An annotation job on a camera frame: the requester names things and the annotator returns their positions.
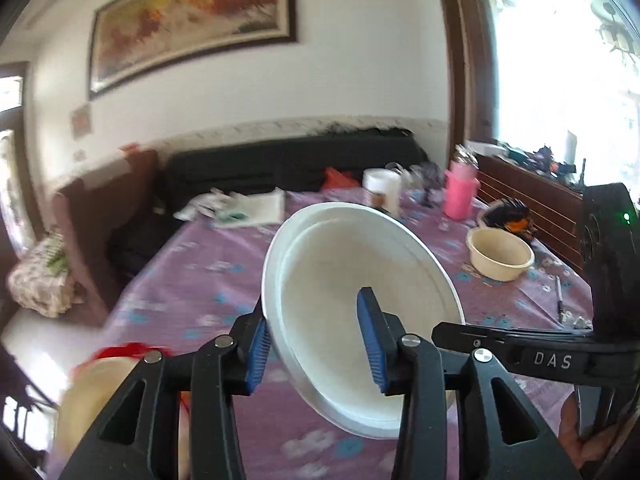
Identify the floral cloth bundle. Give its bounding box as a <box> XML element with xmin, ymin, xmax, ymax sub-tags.
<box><xmin>6</xmin><ymin>232</ymin><xmax>86</xmax><ymax>318</ymax></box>

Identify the white plastic jar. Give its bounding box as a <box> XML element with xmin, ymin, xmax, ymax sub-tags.
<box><xmin>362</xmin><ymin>168</ymin><xmax>402</xmax><ymax>218</ymax></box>

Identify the windowsill clutter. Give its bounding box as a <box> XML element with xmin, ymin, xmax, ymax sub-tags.
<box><xmin>500</xmin><ymin>142</ymin><xmax>588</xmax><ymax>181</ymax></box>

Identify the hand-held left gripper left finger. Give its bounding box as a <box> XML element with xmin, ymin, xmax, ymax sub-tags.
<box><xmin>57</xmin><ymin>300</ymin><xmax>273</xmax><ymax>480</ymax></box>

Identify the red plastic bag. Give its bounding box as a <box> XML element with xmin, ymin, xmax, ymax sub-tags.
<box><xmin>320</xmin><ymin>166</ymin><xmax>361</xmax><ymax>192</ymax></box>

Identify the white papers and cloth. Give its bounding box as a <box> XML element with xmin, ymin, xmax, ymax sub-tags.
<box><xmin>174</xmin><ymin>187</ymin><xmax>286</xmax><ymax>228</ymax></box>

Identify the pink plastic cup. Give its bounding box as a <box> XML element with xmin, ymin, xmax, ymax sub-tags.
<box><xmin>444</xmin><ymin>160</ymin><xmax>482</xmax><ymax>220</ymax></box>

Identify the white plate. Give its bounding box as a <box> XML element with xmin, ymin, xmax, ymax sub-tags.
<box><xmin>261</xmin><ymin>202</ymin><xmax>466</xmax><ymax>440</ymax></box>

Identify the framed autumn painting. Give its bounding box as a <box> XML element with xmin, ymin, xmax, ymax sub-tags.
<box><xmin>87</xmin><ymin>0</ymin><xmax>298</xmax><ymax>101</ymax></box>

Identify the cream plastic bowl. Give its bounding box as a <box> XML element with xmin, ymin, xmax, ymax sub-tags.
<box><xmin>466</xmin><ymin>227</ymin><xmax>536</xmax><ymax>282</ymax></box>
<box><xmin>52</xmin><ymin>355</ymin><xmax>193</xmax><ymax>480</ymax></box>

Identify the white foam bowl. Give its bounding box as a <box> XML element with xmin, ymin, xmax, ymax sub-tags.
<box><xmin>274</xmin><ymin>217</ymin><xmax>463</xmax><ymax>426</ymax></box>

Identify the black sofa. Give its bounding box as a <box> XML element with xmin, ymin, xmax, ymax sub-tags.
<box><xmin>107</xmin><ymin>130</ymin><xmax>431</xmax><ymax>281</ymax></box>

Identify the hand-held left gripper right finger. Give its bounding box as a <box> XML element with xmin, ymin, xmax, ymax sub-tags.
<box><xmin>356</xmin><ymin>286</ymin><xmax>583</xmax><ymax>480</ymax></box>

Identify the wooden radiator cover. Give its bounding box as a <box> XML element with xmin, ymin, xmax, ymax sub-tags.
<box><xmin>472</xmin><ymin>152</ymin><xmax>593</xmax><ymax>273</ymax></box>

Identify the brown armchair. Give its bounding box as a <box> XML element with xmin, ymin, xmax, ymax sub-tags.
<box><xmin>50</xmin><ymin>147</ymin><xmax>166</xmax><ymax>328</ymax></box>

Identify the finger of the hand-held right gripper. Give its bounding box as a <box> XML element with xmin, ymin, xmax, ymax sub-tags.
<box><xmin>431</xmin><ymin>322</ymin><xmax>601</xmax><ymax>387</ymax></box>

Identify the person's right hand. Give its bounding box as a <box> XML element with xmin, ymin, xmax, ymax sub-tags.
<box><xmin>559</xmin><ymin>392</ymin><xmax>633</xmax><ymax>473</ymax></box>

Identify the wooden glass door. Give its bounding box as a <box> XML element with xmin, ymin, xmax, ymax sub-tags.
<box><xmin>0</xmin><ymin>62</ymin><xmax>36</xmax><ymax>261</ymax></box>

